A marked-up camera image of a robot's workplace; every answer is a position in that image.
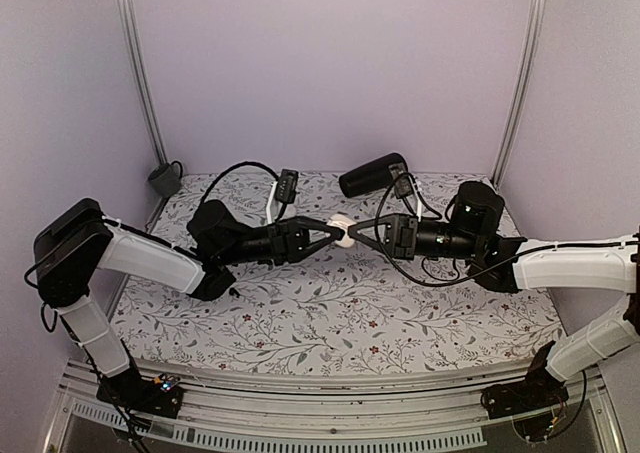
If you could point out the aluminium front rail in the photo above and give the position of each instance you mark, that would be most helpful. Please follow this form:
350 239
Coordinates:
419 412

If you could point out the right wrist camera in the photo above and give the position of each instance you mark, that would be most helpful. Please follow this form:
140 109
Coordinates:
407 192

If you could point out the floral patterned table mat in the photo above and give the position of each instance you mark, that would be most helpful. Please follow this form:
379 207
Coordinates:
340 312

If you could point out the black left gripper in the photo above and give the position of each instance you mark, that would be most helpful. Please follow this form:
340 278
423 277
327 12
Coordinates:
290 239

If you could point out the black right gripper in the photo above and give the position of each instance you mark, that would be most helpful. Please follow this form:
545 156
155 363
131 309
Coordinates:
401 235

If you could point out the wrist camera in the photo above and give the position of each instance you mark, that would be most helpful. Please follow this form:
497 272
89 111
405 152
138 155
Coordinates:
407 192
282 194

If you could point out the white earbud charging case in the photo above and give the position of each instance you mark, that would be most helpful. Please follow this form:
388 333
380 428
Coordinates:
343 223

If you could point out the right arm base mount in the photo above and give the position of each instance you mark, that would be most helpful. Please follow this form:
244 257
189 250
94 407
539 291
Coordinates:
538 389

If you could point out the grey mug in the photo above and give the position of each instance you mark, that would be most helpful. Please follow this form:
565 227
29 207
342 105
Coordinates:
166 179

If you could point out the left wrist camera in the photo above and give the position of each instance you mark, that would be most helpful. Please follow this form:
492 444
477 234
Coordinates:
282 194

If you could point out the left aluminium frame post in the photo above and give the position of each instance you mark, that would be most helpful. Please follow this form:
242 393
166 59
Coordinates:
133 46

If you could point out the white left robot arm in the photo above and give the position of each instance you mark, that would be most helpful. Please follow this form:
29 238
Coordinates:
84 240

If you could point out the aluminium frame post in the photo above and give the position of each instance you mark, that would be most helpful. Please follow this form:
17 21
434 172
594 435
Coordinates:
530 44
133 46

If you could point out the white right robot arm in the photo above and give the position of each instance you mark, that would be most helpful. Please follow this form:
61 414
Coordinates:
513 264

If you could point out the right aluminium frame post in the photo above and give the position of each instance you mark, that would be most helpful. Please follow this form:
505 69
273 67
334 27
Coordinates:
530 44

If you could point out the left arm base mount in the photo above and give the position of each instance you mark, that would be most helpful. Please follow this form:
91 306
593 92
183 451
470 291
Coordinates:
161 396

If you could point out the black cylindrical speaker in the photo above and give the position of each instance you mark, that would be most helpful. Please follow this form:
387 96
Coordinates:
371 176

